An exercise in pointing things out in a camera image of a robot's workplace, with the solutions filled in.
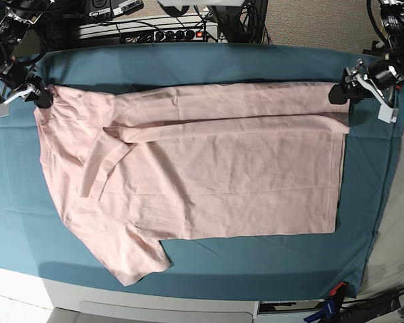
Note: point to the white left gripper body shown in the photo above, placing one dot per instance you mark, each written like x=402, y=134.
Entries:
x=376, y=80

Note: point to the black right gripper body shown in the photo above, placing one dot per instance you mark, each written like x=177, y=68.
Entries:
x=31, y=90

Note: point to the pink T-shirt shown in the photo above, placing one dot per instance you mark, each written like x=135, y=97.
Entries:
x=128, y=171

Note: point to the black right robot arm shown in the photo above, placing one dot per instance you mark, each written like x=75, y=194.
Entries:
x=18, y=79

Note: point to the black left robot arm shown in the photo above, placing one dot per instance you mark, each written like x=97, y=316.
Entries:
x=391, y=33

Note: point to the teal table cloth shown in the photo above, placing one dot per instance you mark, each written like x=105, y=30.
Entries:
x=34, y=241

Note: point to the white power strip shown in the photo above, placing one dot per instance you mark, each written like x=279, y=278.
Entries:
x=169, y=36

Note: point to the orange blue clamp bottom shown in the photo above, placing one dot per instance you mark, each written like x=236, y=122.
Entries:
x=331, y=306

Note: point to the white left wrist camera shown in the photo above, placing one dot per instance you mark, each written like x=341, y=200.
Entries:
x=388, y=114

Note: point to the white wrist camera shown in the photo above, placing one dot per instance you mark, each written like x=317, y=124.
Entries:
x=4, y=109
x=388, y=114

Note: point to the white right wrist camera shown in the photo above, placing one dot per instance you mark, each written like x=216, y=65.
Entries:
x=4, y=109

